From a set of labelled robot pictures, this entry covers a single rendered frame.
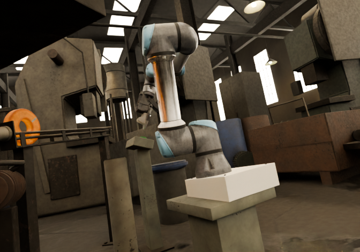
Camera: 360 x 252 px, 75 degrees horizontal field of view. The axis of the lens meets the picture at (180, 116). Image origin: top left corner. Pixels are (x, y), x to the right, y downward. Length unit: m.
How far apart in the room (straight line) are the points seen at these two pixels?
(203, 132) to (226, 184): 0.23
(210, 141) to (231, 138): 2.78
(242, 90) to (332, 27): 1.93
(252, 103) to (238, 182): 4.47
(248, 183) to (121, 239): 0.72
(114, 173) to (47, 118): 2.30
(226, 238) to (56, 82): 3.06
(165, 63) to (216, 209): 0.56
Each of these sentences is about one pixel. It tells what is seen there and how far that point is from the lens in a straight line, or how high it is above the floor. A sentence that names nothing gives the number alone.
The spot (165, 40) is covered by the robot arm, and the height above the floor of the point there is 0.92.
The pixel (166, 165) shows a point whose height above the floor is 0.41.
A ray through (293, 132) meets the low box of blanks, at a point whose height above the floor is 0.50.
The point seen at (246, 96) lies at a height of 1.43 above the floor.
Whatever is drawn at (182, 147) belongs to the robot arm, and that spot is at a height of 0.51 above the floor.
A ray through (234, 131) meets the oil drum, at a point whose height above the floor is 0.67.
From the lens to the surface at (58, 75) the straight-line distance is 3.59.
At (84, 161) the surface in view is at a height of 0.59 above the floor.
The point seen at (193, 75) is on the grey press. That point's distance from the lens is 4.18.
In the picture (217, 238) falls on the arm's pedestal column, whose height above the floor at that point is 0.17.
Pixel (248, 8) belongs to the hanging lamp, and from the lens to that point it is 8.09.
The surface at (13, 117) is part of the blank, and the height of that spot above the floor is 0.74.
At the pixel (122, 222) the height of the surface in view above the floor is 0.20.
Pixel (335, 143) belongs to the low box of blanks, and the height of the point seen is 0.35.
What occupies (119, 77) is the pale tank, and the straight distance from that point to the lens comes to 9.83.
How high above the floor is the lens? 0.49
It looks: 9 degrees up
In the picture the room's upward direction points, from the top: 10 degrees counter-clockwise
